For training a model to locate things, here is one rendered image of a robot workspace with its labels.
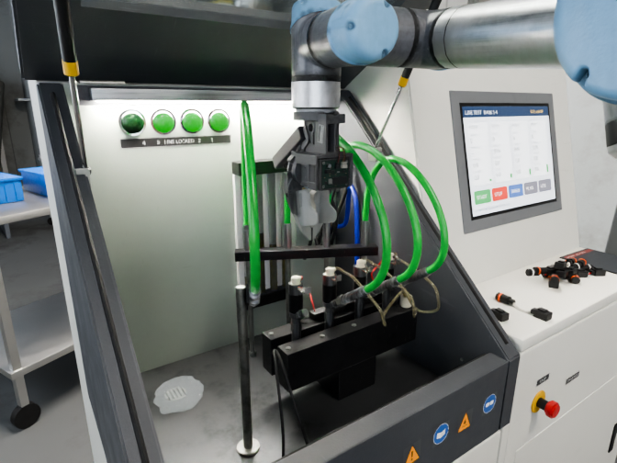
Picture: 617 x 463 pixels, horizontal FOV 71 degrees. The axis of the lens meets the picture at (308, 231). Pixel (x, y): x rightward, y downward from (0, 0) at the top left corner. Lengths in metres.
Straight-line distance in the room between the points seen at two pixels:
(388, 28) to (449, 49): 0.08
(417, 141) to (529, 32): 0.54
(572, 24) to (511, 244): 1.03
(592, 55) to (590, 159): 2.41
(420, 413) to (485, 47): 0.53
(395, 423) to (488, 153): 0.75
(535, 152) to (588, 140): 1.31
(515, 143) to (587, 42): 1.05
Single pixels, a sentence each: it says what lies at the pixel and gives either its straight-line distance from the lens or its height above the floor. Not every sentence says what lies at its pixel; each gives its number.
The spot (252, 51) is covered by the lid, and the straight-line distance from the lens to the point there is 0.94.
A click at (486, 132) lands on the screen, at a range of 1.22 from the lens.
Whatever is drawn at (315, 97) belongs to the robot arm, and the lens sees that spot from 0.66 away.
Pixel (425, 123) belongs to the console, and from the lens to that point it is 1.05.
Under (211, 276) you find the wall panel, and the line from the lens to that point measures 1.05.
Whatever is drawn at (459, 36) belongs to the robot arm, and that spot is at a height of 1.49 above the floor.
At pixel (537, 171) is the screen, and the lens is 1.40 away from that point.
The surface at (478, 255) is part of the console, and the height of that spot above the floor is 1.05.
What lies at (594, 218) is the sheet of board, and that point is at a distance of 2.66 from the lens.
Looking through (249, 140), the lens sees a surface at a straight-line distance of 0.62.
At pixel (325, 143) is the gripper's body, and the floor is 1.36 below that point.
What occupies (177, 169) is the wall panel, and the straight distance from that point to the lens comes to 0.96.
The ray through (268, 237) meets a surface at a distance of 1.07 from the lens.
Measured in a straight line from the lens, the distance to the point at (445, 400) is 0.80.
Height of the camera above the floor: 1.41
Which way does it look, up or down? 16 degrees down
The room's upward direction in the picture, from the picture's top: straight up
